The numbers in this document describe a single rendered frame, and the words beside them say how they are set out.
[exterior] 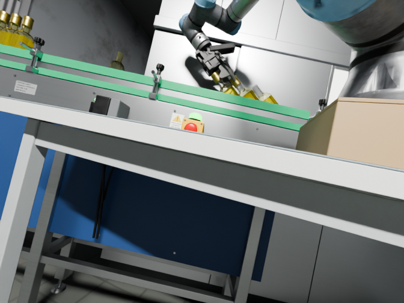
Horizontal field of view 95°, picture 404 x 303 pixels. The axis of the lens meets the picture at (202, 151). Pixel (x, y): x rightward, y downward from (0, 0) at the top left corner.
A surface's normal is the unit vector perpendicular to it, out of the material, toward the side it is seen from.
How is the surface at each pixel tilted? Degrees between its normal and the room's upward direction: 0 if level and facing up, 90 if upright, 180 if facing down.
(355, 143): 90
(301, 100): 90
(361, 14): 166
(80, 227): 90
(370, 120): 90
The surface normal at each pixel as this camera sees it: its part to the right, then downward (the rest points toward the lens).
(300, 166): -0.27, -0.10
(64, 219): -0.01, -0.04
